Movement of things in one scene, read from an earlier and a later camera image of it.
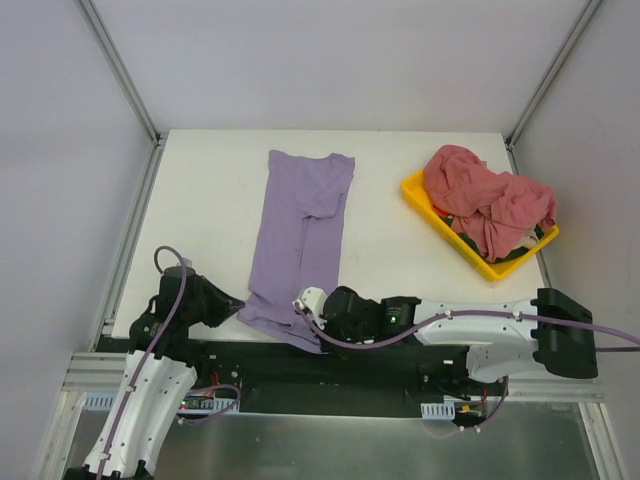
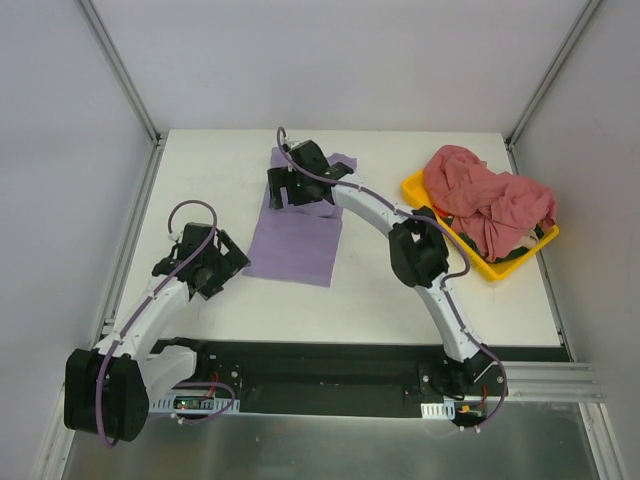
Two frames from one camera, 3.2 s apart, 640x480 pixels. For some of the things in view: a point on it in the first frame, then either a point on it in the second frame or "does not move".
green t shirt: x=471 y=243 does not move
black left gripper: x=213 y=304 to x=229 y=260
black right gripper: x=327 y=310 to x=282 y=185
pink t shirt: x=492 y=208 does not move
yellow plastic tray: x=414 y=192 does not move
